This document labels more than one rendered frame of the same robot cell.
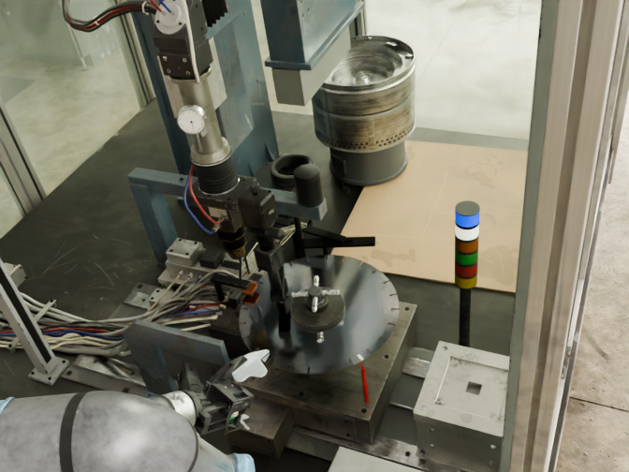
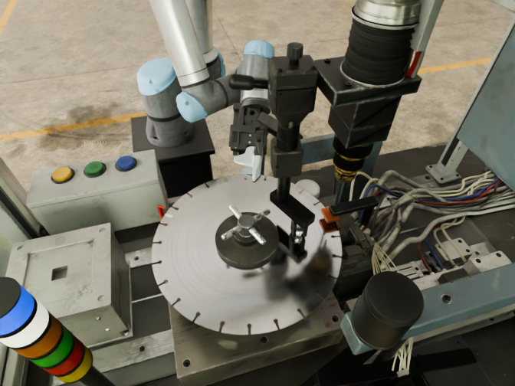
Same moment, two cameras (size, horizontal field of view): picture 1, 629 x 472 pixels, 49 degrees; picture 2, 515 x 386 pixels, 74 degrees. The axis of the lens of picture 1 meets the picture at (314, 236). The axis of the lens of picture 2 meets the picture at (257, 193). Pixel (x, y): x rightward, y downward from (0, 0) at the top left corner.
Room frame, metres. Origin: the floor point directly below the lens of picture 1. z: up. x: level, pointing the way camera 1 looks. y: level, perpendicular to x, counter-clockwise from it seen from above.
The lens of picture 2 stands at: (1.26, -0.22, 1.45)
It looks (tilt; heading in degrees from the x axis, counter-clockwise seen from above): 47 degrees down; 135
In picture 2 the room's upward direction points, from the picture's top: straight up
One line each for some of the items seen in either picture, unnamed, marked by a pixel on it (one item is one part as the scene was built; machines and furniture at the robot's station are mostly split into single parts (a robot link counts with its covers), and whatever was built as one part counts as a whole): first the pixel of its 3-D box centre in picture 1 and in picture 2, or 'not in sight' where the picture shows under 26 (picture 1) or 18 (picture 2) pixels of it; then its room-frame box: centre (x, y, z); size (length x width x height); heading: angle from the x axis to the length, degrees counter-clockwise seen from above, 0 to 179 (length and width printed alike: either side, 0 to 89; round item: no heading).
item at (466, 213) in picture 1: (467, 213); (1, 306); (0.99, -0.29, 1.14); 0.05 x 0.04 x 0.03; 151
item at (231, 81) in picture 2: (269, 225); (260, 89); (0.97, 0.08, 1.21); 0.08 x 0.06 x 0.03; 61
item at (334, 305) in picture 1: (317, 304); (247, 235); (1.00, 0.02, 0.96); 0.11 x 0.11 x 0.03
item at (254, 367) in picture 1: (255, 366); (247, 161); (0.87, 0.15, 0.96); 0.09 x 0.06 x 0.03; 130
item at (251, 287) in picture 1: (235, 291); (347, 216); (1.10, 0.19, 0.95); 0.10 x 0.03 x 0.07; 61
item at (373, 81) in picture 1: (364, 115); not in sight; (1.76, -0.20, 0.93); 0.31 x 0.31 x 0.36
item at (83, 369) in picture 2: (465, 276); (70, 361); (0.99, -0.29, 0.98); 0.05 x 0.04 x 0.03; 151
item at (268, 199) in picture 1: (262, 228); (289, 118); (1.01, 0.09, 1.17); 0.06 x 0.05 x 0.20; 52
